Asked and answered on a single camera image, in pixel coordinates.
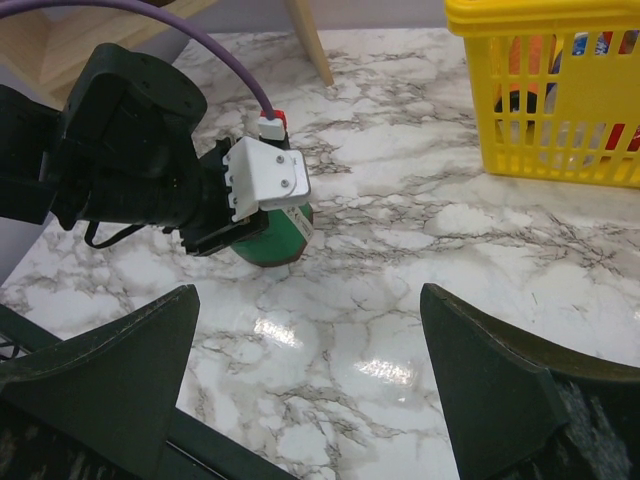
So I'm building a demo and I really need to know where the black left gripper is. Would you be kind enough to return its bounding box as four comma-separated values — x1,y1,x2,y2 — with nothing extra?
179,137,269,256

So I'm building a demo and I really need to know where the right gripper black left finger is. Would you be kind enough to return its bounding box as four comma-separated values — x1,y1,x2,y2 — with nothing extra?
1,285,200,479

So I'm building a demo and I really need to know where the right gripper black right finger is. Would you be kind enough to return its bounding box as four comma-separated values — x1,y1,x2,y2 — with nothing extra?
420,283,639,479

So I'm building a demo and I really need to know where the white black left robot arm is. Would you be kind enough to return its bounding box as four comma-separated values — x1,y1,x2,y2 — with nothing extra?
1,43,269,256

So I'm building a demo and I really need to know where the light wooden two-tier shelf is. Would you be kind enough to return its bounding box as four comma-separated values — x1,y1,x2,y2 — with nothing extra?
1,1,334,107

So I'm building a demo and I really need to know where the yellow plastic shopping basket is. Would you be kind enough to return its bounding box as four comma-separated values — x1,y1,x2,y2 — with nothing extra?
445,1,639,188

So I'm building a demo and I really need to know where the orange snack packet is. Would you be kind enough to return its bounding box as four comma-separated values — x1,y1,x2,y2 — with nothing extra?
508,35,557,77

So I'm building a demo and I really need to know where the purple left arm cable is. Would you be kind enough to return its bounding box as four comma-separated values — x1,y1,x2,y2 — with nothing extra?
0,0,279,121

